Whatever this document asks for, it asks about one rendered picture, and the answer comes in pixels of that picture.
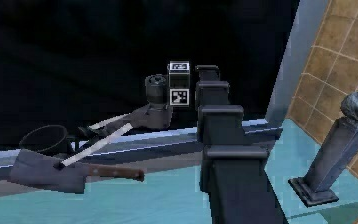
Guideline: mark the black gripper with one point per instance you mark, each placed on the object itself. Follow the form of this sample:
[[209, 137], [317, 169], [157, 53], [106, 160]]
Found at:
[[156, 115]]

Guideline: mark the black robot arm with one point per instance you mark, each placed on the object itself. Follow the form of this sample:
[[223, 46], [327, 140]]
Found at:
[[235, 173]]

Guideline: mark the black cooking pot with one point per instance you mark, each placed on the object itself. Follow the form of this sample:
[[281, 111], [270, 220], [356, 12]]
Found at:
[[45, 141]]

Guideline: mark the dark grey statue on pedestal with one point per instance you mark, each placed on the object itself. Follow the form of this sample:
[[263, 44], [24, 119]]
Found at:
[[333, 150]]

